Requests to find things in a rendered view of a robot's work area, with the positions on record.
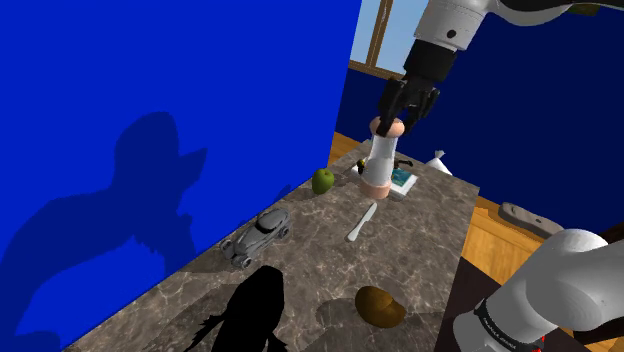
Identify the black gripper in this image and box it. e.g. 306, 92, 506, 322
377, 39, 458, 138

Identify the white wooden pepper mill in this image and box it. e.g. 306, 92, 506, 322
359, 116, 407, 201

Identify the white crumpled bag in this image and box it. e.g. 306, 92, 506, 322
425, 149, 454, 177

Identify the white book with teal cover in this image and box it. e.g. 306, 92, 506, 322
388, 167, 419, 200

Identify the wooden framed window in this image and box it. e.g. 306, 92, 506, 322
348, 0, 430, 82

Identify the green apple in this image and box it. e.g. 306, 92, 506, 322
311, 167, 336, 196

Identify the white knife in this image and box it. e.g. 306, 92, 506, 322
345, 202, 379, 243

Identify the grey flat oval object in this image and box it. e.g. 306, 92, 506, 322
497, 201, 566, 241

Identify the grey toy car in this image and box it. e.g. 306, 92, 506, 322
218, 208, 293, 270

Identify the black figure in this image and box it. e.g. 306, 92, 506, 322
184, 264, 289, 352

